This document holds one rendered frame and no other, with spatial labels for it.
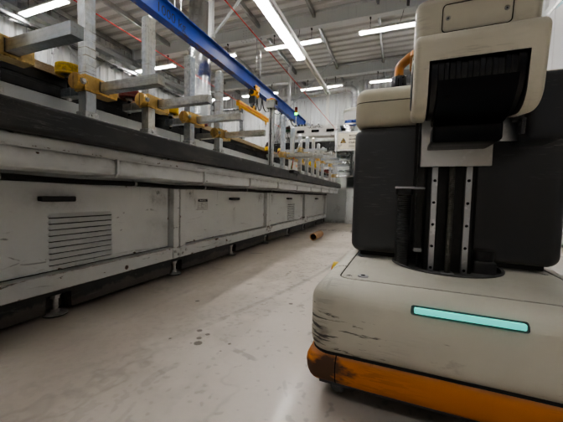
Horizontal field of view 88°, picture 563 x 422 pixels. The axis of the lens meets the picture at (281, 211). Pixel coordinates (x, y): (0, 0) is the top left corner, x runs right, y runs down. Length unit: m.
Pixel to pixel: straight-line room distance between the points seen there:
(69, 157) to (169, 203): 0.73
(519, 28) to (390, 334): 0.62
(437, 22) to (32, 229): 1.34
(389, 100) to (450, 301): 0.60
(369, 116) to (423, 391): 0.73
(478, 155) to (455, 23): 0.31
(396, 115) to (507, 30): 0.36
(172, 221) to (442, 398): 1.44
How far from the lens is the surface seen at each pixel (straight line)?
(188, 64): 1.60
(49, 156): 1.10
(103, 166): 1.20
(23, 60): 1.08
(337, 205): 5.42
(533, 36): 0.75
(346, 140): 5.34
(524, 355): 0.72
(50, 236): 1.37
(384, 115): 0.99
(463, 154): 0.88
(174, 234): 1.74
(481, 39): 0.74
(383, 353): 0.71
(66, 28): 0.89
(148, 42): 1.41
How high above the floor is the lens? 0.47
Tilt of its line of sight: 3 degrees down
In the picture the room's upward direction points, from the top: 1 degrees clockwise
